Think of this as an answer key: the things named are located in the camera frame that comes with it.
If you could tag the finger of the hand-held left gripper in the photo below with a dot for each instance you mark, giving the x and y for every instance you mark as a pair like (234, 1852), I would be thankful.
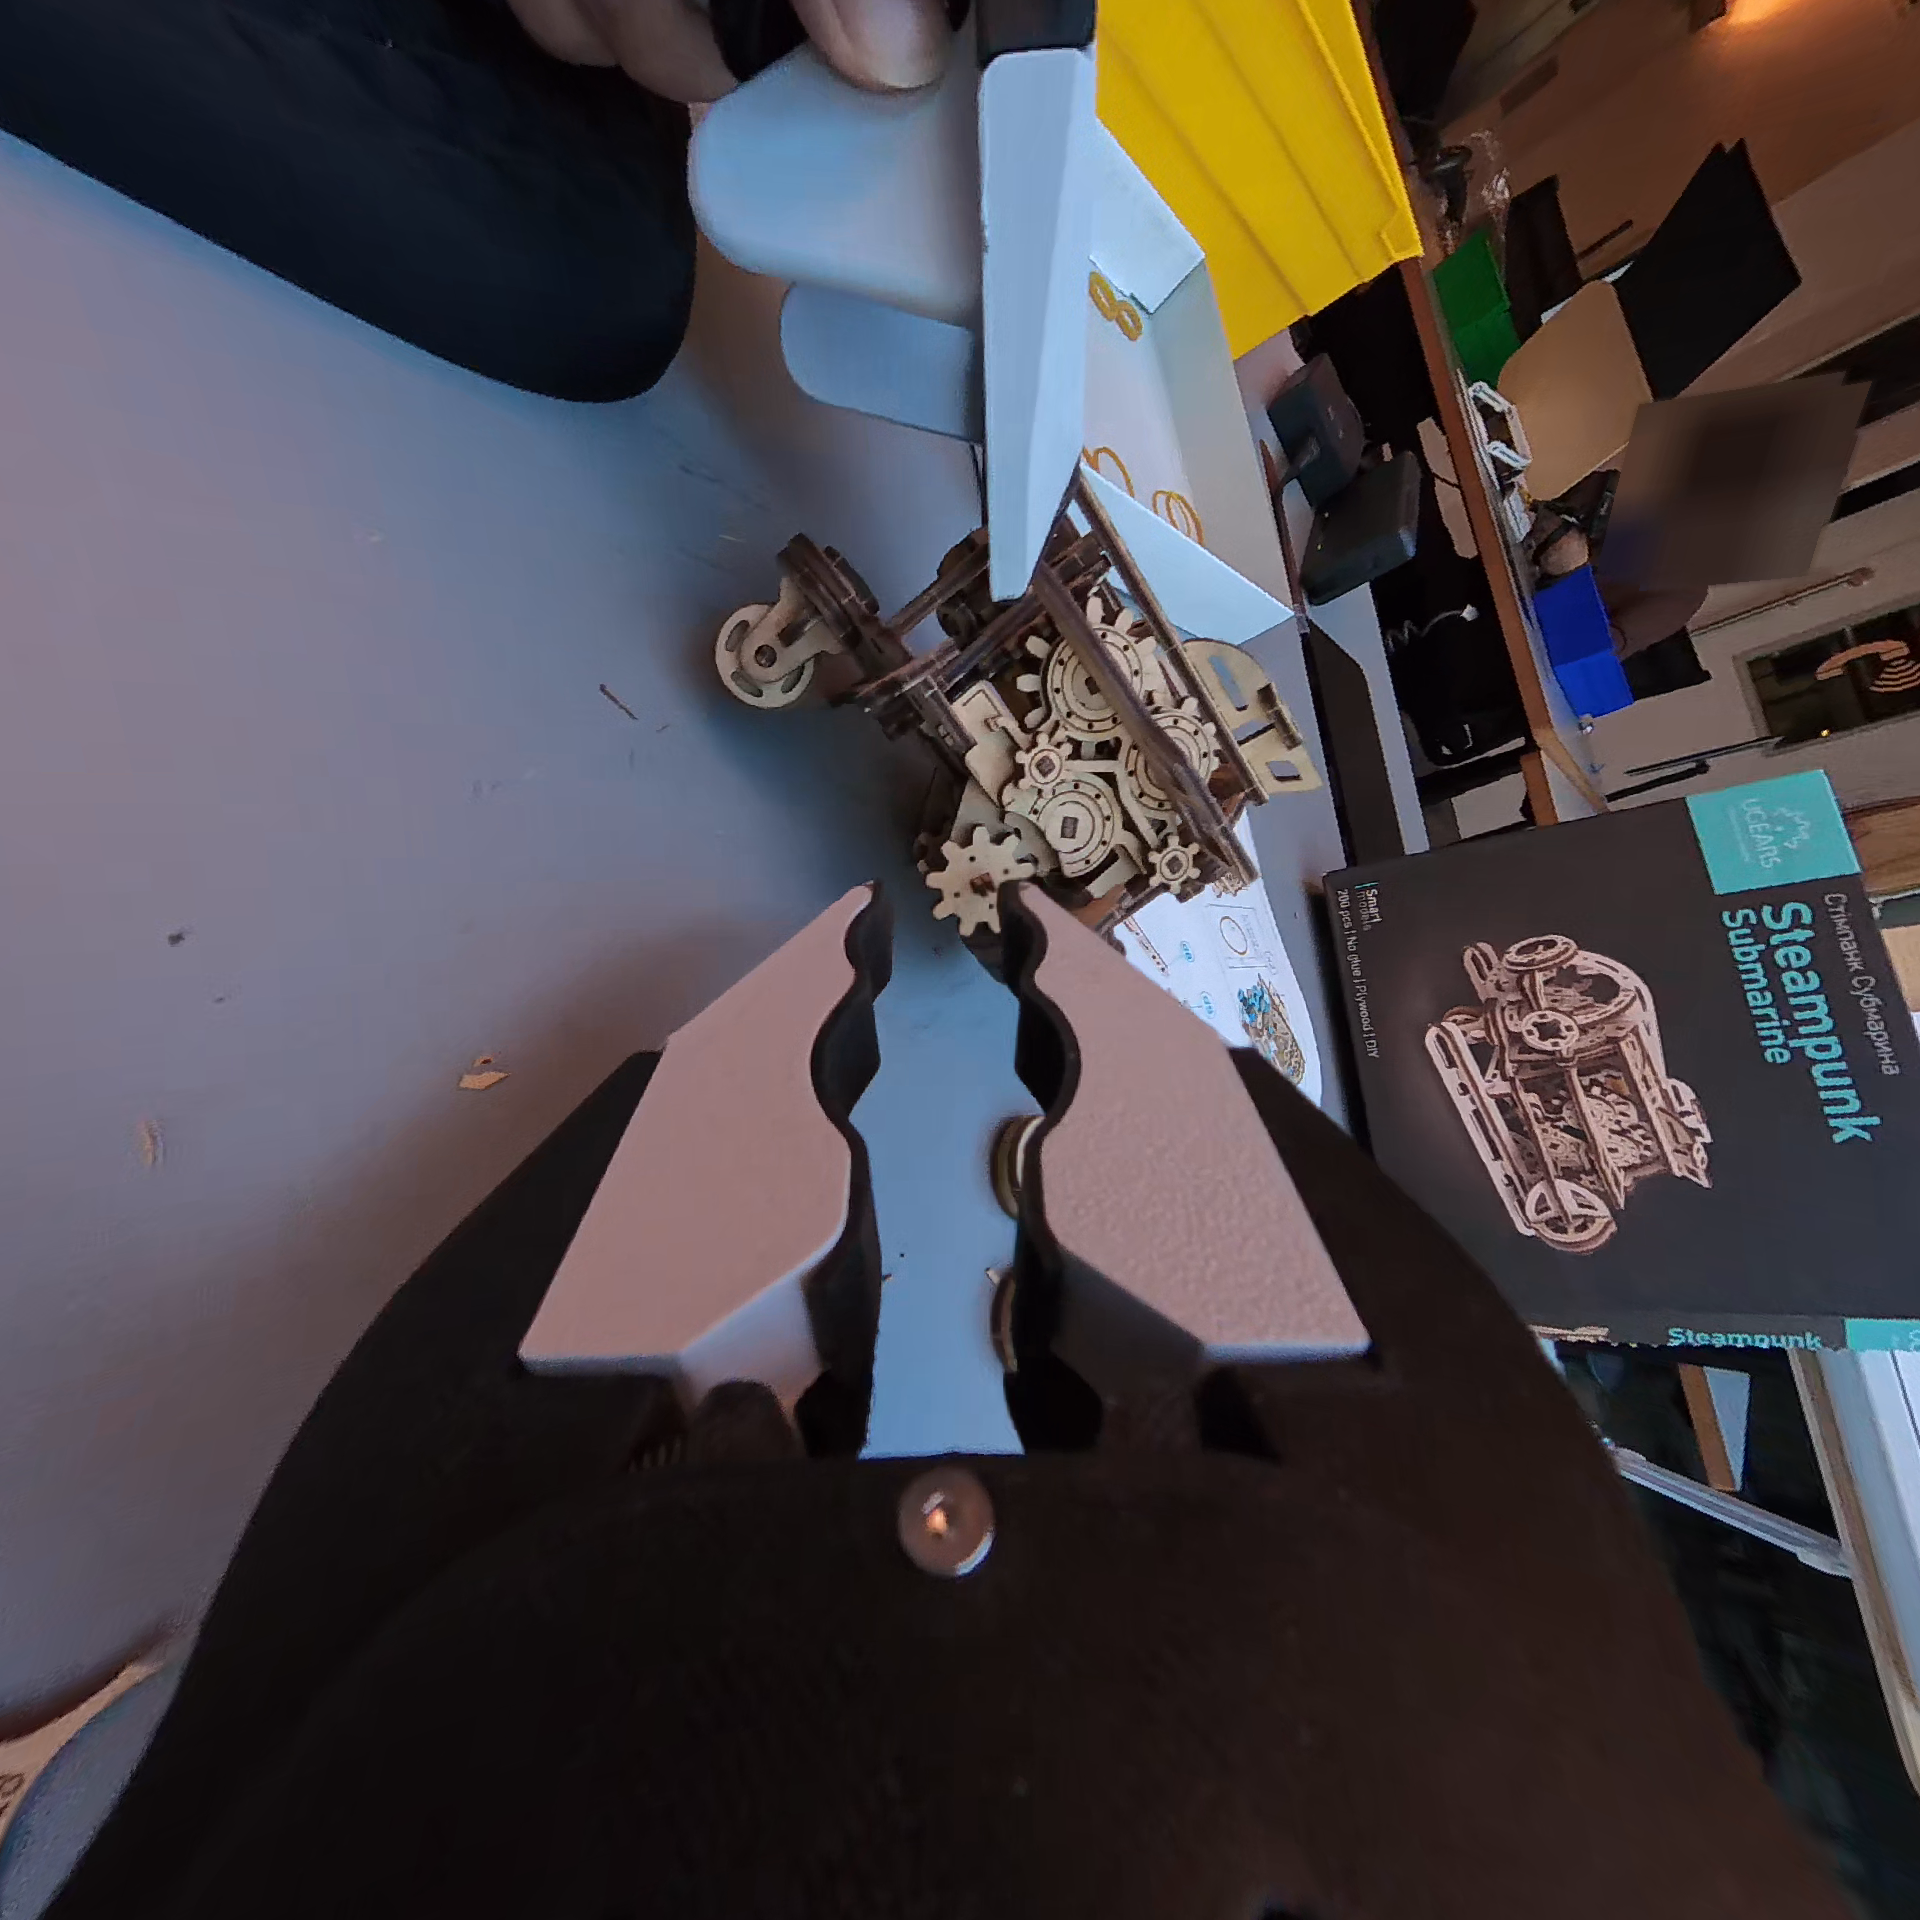
(1037, 299)

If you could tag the small pale wooden scrap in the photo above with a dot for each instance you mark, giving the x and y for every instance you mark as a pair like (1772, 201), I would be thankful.
(483, 1074)

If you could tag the black box-shaped device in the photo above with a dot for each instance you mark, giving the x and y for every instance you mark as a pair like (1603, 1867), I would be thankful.
(1319, 427)
(1358, 529)

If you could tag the yellow rubber band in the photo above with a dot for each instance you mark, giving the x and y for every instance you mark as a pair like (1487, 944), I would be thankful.
(1179, 512)
(1114, 302)
(1108, 467)

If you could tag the small wooden wheel part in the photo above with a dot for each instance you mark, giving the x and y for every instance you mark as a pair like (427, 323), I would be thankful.
(1002, 1319)
(1018, 1161)

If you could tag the white plastic frame part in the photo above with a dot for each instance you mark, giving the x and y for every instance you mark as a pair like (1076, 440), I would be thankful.
(1498, 433)

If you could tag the white cardboard tray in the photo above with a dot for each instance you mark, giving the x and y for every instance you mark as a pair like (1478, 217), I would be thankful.
(1185, 406)

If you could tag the wooden background desk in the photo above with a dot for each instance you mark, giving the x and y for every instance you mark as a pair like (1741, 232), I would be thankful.
(1533, 751)

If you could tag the black model kit box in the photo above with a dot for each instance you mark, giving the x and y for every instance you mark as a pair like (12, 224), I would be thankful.
(1621, 1079)

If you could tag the beige chair back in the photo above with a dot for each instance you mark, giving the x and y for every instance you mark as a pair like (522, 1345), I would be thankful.
(1577, 388)

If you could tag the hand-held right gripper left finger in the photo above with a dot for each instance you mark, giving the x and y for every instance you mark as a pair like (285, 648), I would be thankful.
(705, 1201)

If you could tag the black quilted cushion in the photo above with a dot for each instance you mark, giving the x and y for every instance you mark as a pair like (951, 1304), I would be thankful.
(301, 195)

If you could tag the person's left hand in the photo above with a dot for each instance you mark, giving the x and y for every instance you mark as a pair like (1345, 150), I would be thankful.
(886, 38)

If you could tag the blue plastic bin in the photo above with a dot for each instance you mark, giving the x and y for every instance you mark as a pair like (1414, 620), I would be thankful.
(1573, 615)
(1599, 681)

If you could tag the wooden mechanical model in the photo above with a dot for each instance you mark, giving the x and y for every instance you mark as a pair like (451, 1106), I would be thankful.
(1079, 720)

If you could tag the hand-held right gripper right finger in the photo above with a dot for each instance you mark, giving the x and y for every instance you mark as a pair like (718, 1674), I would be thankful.
(1185, 1201)

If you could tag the illustrated instruction booklet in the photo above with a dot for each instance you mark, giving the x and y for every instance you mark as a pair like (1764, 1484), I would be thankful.
(1261, 990)

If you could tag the yellow plastic bin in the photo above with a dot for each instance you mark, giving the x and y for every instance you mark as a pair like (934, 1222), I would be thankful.
(1277, 150)

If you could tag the green plastic bin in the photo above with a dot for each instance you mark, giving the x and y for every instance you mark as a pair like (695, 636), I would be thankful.
(1478, 299)

